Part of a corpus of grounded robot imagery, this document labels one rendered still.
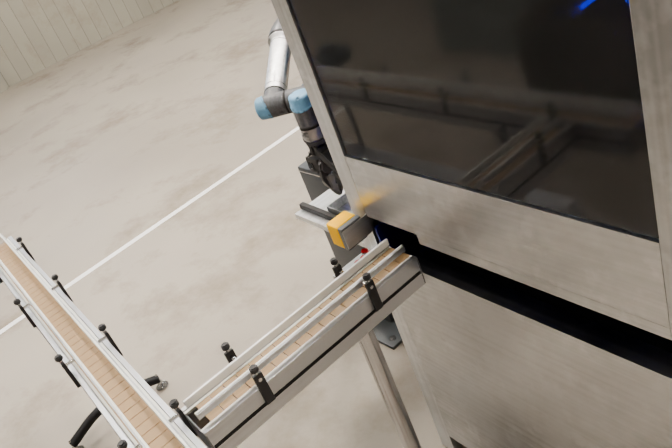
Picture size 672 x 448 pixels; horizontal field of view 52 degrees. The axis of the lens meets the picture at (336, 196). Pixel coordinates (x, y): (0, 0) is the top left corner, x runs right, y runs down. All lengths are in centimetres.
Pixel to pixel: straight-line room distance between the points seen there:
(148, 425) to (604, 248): 108
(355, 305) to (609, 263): 66
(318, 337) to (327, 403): 121
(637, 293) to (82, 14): 1087
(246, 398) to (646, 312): 87
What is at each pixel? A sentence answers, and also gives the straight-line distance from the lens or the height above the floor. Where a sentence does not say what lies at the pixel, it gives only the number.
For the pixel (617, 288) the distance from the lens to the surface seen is 140.
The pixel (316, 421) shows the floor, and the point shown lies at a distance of 285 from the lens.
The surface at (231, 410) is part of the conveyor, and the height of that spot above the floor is 93.
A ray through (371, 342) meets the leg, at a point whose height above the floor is 77.
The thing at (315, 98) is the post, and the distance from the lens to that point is 176.
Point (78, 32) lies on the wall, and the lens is 1170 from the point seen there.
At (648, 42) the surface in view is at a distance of 107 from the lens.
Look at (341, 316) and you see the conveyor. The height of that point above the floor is 93.
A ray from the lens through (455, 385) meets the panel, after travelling 217.
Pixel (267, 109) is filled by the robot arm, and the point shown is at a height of 125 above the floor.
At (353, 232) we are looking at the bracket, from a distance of 188.
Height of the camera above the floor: 199
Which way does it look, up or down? 28 degrees down
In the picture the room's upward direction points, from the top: 22 degrees counter-clockwise
